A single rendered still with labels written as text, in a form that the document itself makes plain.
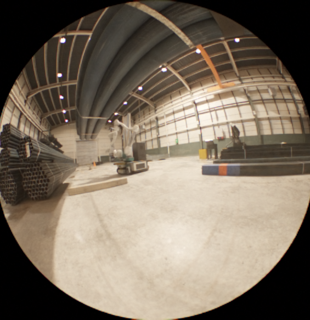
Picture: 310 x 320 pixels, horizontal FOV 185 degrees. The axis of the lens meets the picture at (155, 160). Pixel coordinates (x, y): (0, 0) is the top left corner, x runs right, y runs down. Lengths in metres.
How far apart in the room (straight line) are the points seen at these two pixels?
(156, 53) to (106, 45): 0.30
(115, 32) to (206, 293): 1.06
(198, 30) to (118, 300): 1.12
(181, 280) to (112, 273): 0.25
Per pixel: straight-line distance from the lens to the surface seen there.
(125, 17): 0.61
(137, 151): 2.66
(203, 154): 5.70
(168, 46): 0.68
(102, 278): 0.49
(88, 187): 1.51
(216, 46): 10.97
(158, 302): 0.42
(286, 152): 3.29
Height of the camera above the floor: 0.42
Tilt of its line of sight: 3 degrees down
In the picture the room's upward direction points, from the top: 5 degrees counter-clockwise
